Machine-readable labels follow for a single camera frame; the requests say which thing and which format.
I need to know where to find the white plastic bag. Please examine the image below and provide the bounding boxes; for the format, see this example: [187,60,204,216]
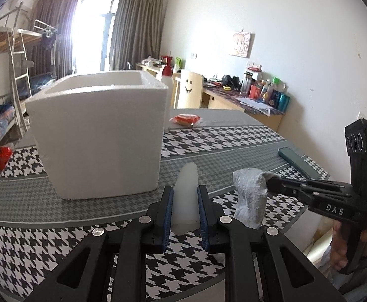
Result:
[171,162,200,235]

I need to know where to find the grey sock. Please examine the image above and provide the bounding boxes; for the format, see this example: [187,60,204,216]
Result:
[232,168,281,229]

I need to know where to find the person's right hand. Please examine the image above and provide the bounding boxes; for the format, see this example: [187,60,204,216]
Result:
[329,219,367,273]

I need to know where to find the dark green smartphone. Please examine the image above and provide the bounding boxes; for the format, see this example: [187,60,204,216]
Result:
[277,147,320,179]

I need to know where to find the red snack packet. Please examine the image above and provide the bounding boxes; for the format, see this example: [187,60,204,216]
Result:
[170,113,202,128]

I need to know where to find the white styrofoam box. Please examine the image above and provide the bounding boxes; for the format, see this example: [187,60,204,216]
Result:
[26,71,168,200]

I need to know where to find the wooden desk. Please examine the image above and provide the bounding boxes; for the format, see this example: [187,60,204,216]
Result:
[135,62,285,132]

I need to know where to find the wooden chair smiley face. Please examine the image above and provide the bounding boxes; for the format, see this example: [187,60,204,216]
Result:
[173,69,204,109]

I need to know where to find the papers on desk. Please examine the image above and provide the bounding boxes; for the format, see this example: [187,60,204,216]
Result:
[235,97,273,117]

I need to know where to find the black headphones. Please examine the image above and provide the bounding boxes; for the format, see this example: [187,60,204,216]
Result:
[222,75,241,90]

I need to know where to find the teal bottle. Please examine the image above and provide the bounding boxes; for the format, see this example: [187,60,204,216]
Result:
[277,93,290,112]

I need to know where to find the white pump bottle red top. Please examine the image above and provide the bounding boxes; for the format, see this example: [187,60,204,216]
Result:
[161,55,175,108]

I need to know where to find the right brown curtain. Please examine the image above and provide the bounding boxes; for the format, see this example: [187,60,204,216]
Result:
[110,0,164,70]

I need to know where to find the brown curtain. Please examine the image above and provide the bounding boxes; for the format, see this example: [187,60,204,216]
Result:
[27,0,80,78]
[110,0,164,70]

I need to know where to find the metal bunk bed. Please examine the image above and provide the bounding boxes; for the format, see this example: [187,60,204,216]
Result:
[0,2,58,144]

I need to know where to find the metal bunk ladder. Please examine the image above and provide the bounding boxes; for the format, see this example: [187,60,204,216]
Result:
[7,4,31,138]

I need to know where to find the left brown curtain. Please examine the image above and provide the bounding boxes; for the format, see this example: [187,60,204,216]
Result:
[27,0,80,78]

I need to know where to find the white air conditioner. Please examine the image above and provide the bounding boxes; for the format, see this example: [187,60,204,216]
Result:
[10,0,34,11]

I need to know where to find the black tracking camera box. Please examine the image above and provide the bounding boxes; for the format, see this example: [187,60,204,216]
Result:
[344,119,367,200]

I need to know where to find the pink cartoon wall picture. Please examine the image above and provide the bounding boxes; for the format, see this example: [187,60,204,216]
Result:
[228,29,254,58]

